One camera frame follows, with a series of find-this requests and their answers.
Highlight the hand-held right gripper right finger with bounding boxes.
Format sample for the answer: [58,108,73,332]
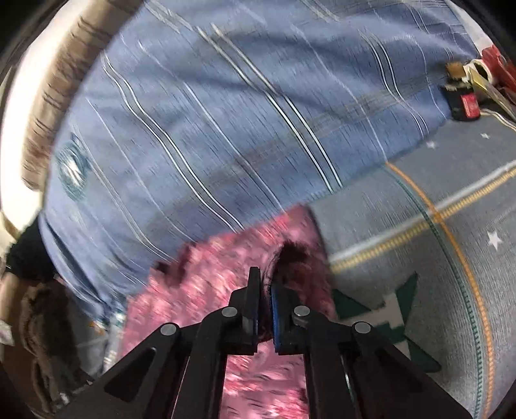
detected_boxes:
[270,282,472,419]

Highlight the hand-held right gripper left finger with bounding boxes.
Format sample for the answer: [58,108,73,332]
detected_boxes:
[52,266,263,419]

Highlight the pink floral cloth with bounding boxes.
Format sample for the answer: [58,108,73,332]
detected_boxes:
[119,203,339,419]

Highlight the grey star print bed sheet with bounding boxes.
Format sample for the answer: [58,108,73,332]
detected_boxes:
[306,109,516,419]

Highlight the blue plaid quilt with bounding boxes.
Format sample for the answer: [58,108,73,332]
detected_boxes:
[38,0,490,323]

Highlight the brown fleece garment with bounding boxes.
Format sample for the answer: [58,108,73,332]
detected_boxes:
[16,278,101,412]

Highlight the gold metal object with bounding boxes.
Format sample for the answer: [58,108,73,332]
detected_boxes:
[468,64,516,119]

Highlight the red plastic bag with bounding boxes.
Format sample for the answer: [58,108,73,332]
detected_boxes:
[481,44,513,83]

